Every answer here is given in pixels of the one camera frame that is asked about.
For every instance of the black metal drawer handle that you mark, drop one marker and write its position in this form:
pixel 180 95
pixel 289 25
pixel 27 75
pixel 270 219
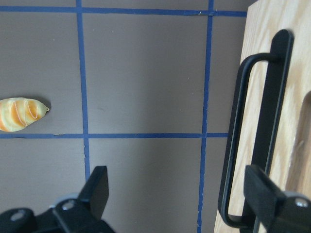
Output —
pixel 278 60

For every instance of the toy bread croissant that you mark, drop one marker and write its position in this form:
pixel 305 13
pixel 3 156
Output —
pixel 18 113

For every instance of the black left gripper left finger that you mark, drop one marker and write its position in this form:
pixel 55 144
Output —
pixel 82 214

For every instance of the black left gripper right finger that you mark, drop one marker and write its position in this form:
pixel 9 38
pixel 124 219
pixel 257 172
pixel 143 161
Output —
pixel 278 211

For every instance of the light wood drawer front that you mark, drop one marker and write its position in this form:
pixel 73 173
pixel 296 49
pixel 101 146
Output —
pixel 291 162

